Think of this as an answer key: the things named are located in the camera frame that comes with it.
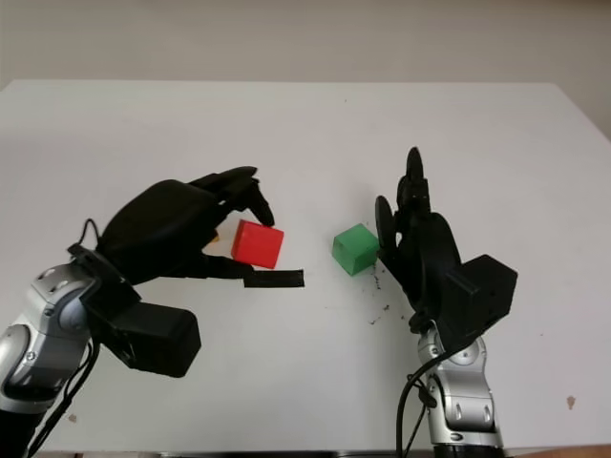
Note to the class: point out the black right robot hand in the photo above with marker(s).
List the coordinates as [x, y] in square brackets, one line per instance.
[425, 257]

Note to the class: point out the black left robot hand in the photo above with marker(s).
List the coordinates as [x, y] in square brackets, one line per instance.
[162, 229]

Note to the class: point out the green wooden cube block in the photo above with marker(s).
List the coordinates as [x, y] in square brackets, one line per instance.
[355, 248]

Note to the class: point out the red wooden cube block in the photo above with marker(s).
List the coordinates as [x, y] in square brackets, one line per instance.
[258, 245]

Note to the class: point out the black tape strip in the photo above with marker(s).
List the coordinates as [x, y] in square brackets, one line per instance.
[281, 279]

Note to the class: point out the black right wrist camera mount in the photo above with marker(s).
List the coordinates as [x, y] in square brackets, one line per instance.
[482, 296]

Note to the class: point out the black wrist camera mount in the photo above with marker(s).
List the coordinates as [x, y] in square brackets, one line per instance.
[482, 296]
[162, 339]

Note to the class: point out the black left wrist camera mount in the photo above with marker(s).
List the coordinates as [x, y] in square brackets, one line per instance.
[162, 339]

